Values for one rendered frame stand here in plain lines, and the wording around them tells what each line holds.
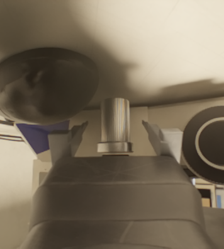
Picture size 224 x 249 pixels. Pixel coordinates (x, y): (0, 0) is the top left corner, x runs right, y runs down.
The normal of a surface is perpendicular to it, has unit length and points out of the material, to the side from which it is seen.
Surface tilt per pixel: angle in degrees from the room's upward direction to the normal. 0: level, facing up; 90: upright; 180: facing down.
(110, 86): 0
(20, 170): 90
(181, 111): 90
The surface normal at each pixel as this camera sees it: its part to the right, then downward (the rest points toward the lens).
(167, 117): -0.49, -0.13
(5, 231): 0.87, -0.09
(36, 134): -0.34, 0.56
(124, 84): 0.01, 0.99
